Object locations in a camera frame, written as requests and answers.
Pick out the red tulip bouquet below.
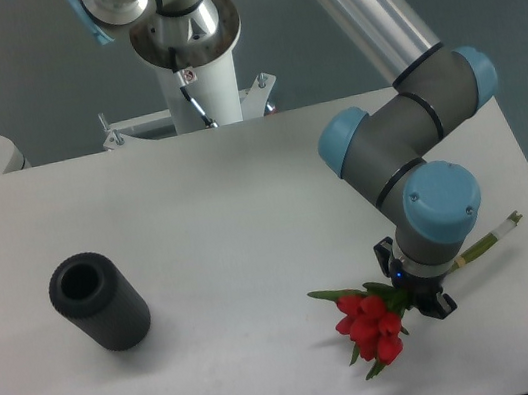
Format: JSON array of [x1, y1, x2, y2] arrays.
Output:
[[299, 209, 528, 389]]

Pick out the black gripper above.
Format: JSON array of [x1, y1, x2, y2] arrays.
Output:
[[373, 236, 458, 319]]

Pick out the black cable on pedestal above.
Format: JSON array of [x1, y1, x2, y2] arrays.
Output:
[[166, 39, 222, 135]]

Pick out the white metal base frame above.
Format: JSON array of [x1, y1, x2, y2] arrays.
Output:
[[97, 72, 277, 151]]

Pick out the black ribbed cylindrical vase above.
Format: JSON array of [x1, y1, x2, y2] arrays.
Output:
[[48, 252, 151, 352]]

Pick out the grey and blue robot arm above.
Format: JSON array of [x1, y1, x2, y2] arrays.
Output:
[[67, 0, 498, 319]]

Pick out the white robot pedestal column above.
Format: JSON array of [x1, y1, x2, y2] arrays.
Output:
[[152, 50, 243, 135]]

